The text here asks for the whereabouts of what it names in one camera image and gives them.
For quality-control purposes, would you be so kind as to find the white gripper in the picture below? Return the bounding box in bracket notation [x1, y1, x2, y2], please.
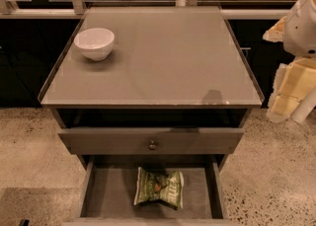
[263, 0, 316, 123]

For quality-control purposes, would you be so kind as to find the green jalapeno chip bag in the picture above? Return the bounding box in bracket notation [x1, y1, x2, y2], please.
[133, 167, 184, 209]

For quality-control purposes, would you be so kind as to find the grey top drawer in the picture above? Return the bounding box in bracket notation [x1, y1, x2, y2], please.
[58, 127, 244, 155]

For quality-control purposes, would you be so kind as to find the grey drawer cabinet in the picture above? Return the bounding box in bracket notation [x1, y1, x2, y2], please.
[37, 5, 266, 226]

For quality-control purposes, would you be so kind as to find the round metal drawer knob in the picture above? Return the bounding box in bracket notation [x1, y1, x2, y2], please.
[148, 140, 157, 150]

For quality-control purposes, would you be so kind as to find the open grey middle drawer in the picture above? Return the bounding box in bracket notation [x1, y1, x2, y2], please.
[62, 155, 238, 226]

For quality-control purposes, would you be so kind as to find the white ceramic bowl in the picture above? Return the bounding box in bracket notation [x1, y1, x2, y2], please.
[74, 28, 115, 61]

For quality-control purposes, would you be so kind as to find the white cylindrical post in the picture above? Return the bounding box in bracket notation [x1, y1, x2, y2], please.
[291, 87, 316, 122]

